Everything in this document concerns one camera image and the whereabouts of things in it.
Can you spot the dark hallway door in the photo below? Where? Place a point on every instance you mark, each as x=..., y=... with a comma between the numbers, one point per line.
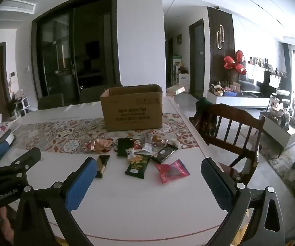
x=197, y=56

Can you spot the white snack wrapper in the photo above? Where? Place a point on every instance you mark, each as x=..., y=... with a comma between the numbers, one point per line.
x=147, y=147

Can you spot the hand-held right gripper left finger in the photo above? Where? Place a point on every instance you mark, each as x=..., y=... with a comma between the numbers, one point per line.
x=82, y=184

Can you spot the brown cardboard box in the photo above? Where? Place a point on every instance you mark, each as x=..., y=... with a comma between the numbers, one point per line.
x=132, y=107

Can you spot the floral tissue box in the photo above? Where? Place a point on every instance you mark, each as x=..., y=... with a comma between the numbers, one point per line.
x=0, y=130

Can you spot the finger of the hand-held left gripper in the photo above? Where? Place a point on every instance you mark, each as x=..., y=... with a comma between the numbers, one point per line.
x=29, y=155
x=6, y=175

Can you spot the black snack packet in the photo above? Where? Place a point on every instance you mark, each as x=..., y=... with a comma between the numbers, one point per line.
x=164, y=154

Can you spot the flat cardboard box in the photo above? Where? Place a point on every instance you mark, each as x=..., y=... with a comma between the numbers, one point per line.
x=175, y=90

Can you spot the pink snack packet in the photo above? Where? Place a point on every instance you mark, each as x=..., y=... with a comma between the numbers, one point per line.
x=171, y=171

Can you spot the red foil balloon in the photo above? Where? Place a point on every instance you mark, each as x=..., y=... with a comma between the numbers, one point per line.
x=230, y=62

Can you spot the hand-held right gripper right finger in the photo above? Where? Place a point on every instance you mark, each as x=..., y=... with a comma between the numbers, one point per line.
x=218, y=184

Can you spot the white low cabinet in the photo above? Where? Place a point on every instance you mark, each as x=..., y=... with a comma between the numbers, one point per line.
x=239, y=100

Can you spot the patterned table runner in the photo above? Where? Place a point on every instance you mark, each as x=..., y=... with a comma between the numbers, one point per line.
x=60, y=133

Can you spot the ceiling air vent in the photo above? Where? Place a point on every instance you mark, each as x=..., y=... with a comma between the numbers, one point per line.
x=16, y=6

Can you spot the copper foil snack wrapper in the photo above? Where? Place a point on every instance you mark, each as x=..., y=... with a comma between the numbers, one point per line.
x=100, y=145

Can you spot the red snack packet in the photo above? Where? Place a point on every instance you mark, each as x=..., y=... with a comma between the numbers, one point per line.
x=138, y=144

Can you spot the white storage cubes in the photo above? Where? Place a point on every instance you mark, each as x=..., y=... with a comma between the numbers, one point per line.
x=24, y=105

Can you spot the white intercom panel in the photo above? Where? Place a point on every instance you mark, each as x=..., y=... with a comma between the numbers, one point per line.
x=12, y=77

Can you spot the dark glass sliding door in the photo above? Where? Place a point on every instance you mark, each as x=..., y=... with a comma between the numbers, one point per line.
x=57, y=56

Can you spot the dark green cloth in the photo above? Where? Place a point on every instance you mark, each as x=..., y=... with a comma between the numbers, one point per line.
x=203, y=105

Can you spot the dark green snack packet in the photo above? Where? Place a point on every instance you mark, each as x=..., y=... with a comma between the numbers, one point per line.
x=123, y=147

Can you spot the clear candy wrapper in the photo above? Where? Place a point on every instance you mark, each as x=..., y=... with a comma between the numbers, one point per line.
x=157, y=139

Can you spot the white side cabinet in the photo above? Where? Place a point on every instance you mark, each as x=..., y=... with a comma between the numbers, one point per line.
x=283, y=135

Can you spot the white loop wall ornament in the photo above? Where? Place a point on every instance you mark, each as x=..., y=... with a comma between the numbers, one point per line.
x=220, y=37

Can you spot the white hallway shelf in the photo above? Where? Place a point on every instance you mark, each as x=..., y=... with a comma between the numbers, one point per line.
x=179, y=74

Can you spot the green upholstered chair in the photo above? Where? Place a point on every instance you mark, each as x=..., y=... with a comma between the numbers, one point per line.
x=91, y=93
x=51, y=101

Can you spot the small framed picture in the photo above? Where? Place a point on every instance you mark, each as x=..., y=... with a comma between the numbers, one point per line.
x=179, y=39

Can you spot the person's left hand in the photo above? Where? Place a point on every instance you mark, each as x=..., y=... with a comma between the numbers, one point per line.
x=6, y=223

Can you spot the grey sofa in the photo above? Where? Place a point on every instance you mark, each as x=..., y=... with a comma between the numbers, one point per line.
x=247, y=84

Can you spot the dark wooden chair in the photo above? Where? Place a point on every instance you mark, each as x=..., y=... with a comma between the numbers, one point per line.
x=235, y=112

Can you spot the black and tan snack bar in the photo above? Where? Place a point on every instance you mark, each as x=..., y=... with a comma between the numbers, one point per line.
x=103, y=167

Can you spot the small white wrapped candy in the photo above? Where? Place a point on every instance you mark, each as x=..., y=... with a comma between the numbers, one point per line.
x=130, y=154

